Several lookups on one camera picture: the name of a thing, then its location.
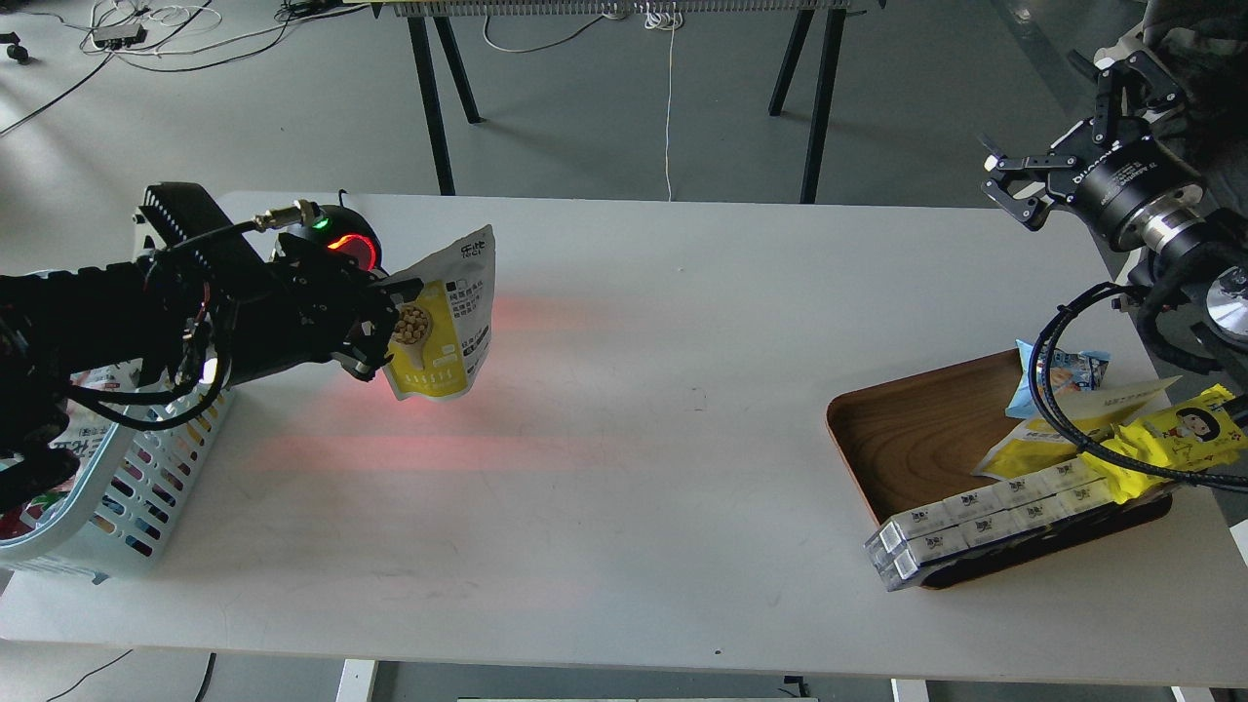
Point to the white boxed snack row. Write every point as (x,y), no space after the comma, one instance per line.
(975,507)
(982,561)

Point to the light blue plastic basket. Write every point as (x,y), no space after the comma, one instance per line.
(124,507)

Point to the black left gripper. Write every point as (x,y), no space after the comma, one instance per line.
(307,306)

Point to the brown wooden tray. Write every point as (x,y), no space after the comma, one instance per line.
(913,441)

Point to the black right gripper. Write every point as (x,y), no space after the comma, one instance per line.
(1108,171)

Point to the black table trestle legs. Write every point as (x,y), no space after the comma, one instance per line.
(731,107)

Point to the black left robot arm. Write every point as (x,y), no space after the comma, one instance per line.
(190,231)

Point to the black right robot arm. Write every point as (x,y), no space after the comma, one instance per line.
(1191,298)

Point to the yellow white snack pouch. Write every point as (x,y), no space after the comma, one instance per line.
(443,336)

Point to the black barcode scanner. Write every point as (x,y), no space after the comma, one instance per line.
(342,231)

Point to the yellow cream snack pouch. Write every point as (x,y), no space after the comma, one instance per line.
(1033,445)

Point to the yellow cartoon snack bag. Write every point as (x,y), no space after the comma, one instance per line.
(1189,437)

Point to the blue snack packet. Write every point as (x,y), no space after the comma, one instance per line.
(1084,371)

